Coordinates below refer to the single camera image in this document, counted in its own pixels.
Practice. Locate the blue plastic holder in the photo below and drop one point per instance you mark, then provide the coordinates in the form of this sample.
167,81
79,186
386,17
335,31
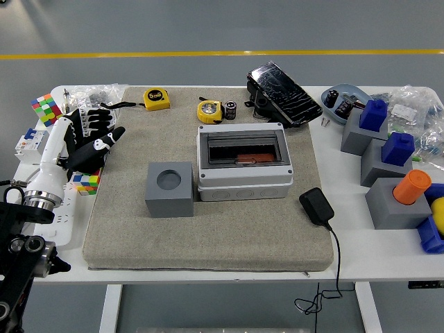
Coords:
430,236

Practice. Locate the black capacitor in tray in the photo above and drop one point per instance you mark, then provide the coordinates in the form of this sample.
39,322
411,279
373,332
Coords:
343,107
332,98

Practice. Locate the yellow round tape measure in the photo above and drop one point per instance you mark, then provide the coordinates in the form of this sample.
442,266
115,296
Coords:
209,111

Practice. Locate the clear bags of small parts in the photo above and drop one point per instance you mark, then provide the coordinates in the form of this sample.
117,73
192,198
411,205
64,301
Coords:
412,104

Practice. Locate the grey block holder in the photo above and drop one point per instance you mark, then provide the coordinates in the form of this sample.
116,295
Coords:
385,211
354,138
374,170

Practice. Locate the clear plastic bag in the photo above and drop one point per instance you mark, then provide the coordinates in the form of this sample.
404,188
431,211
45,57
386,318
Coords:
86,92

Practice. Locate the small multicolour puzzle cube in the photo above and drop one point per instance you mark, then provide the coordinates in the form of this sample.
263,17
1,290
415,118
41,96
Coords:
86,182

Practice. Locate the orange cylinder battery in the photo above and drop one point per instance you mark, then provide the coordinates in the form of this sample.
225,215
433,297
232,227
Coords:
256,159
411,187

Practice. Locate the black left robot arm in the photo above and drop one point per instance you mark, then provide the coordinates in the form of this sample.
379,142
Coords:
21,215

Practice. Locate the smoky transparent box lid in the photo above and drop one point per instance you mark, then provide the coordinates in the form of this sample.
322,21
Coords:
243,138

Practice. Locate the large multicolour puzzle cube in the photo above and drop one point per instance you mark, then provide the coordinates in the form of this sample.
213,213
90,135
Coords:
46,109

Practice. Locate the black table control panel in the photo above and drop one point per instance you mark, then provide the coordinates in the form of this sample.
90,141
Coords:
425,285

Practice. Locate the yellow square tape measure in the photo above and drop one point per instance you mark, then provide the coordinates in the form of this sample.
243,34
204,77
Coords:
157,98

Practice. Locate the black cracked screen device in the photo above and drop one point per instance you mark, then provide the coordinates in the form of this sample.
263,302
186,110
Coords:
284,92

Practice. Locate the white power strip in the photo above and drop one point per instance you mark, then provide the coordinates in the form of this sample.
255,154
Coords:
62,222

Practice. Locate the white table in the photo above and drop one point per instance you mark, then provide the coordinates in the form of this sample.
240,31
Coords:
364,249

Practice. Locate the white circuit breaker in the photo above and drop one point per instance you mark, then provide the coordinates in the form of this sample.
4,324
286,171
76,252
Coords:
31,145

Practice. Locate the small brown component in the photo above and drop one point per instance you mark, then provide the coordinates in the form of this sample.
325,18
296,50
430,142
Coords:
359,104

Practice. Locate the black stand under device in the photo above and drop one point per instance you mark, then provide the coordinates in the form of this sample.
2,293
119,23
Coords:
252,91

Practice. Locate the grey-brown fabric mat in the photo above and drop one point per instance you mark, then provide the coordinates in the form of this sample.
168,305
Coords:
208,236

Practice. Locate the yellow rounded object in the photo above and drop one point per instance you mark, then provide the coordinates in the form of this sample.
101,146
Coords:
438,213

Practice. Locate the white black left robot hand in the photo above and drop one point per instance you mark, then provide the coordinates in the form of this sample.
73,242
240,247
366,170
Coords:
52,163

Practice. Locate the silver pen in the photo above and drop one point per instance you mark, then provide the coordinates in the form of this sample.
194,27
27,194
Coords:
66,100

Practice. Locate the grey plastic junction box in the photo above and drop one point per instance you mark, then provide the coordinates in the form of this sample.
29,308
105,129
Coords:
243,187

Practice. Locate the blue square battery block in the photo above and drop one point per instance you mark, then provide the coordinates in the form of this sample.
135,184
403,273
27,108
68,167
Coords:
373,116
398,149

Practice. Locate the small black cylinder capacitor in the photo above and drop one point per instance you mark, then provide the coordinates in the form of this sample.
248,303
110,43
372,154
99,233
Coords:
230,110

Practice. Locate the blue-grey oval tray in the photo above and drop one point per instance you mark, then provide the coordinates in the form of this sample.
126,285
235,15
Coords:
341,90

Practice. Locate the grey block with round hole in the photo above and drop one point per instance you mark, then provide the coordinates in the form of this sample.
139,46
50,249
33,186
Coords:
170,204

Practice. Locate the black power adapter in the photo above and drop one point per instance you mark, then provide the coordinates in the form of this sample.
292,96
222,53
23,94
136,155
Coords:
316,206

